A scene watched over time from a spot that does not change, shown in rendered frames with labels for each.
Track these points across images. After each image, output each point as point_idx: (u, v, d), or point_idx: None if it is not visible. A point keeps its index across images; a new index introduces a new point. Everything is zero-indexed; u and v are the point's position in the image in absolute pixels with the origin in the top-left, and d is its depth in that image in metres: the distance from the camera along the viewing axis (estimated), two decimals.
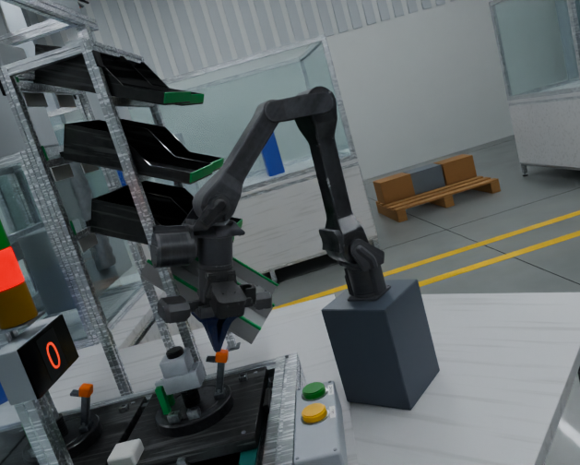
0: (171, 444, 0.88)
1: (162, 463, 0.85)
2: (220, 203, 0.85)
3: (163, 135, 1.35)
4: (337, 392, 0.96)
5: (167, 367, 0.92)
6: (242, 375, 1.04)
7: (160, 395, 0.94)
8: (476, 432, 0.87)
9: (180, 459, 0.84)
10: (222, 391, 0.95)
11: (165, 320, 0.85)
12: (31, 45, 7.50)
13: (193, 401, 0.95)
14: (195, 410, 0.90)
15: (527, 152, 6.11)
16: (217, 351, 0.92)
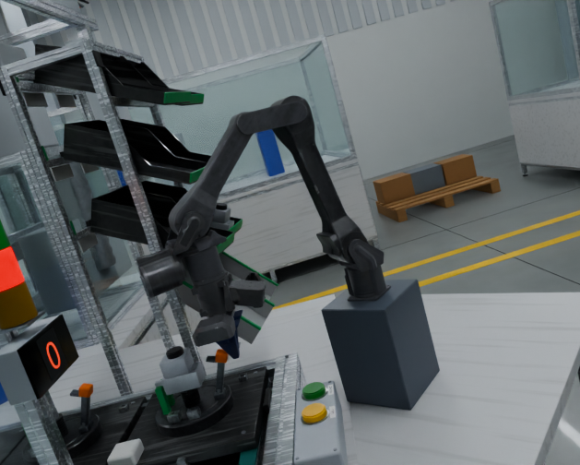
0: (171, 444, 0.88)
1: (162, 463, 0.85)
2: (193, 220, 0.85)
3: (163, 135, 1.35)
4: (337, 392, 0.96)
5: (167, 367, 0.92)
6: (242, 375, 1.04)
7: (160, 395, 0.94)
8: (476, 432, 0.87)
9: (180, 459, 0.84)
10: (222, 391, 0.95)
11: (228, 336, 0.83)
12: (31, 45, 7.50)
13: (193, 401, 0.95)
14: (195, 410, 0.90)
15: (527, 152, 6.11)
16: (239, 356, 0.94)
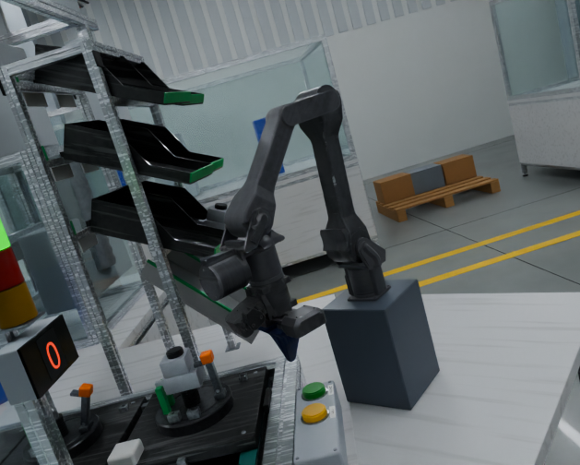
0: (171, 444, 0.88)
1: (162, 463, 0.85)
2: (263, 217, 0.83)
3: (163, 135, 1.35)
4: (337, 392, 0.96)
5: (167, 367, 0.92)
6: (242, 375, 1.04)
7: (160, 395, 0.94)
8: (476, 432, 0.87)
9: (180, 459, 0.84)
10: (222, 391, 0.95)
11: None
12: (31, 45, 7.50)
13: (193, 401, 0.95)
14: (195, 410, 0.90)
15: (527, 152, 6.11)
16: (289, 361, 0.92)
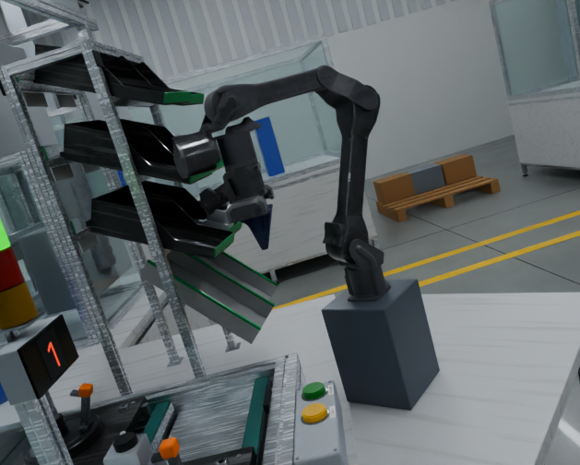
0: None
1: None
2: (230, 100, 0.85)
3: (163, 135, 1.35)
4: (337, 392, 0.96)
5: None
6: (220, 460, 0.78)
7: None
8: (476, 432, 0.87)
9: None
10: None
11: None
12: (31, 45, 7.50)
13: None
14: None
15: (527, 152, 6.11)
16: (262, 249, 0.94)
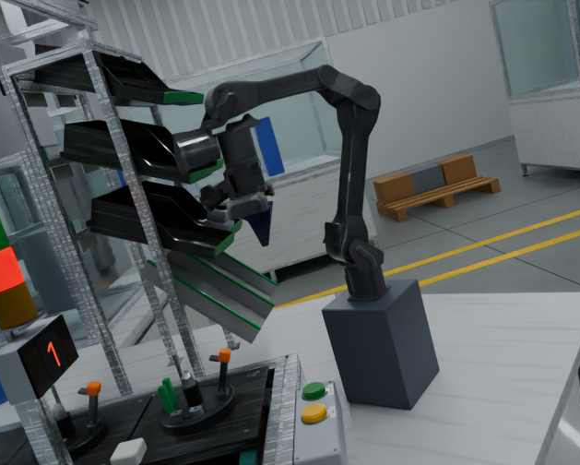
0: None
1: None
2: (230, 96, 0.85)
3: (163, 135, 1.35)
4: (337, 392, 0.96)
5: None
6: None
7: None
8: (476, 432, 0.87)
9: None
10: None
11: None
12: (31, 45, 7.50)
13: None
14: None
15: (527, 152, 6.11)
16: (263, 245, 0.94)
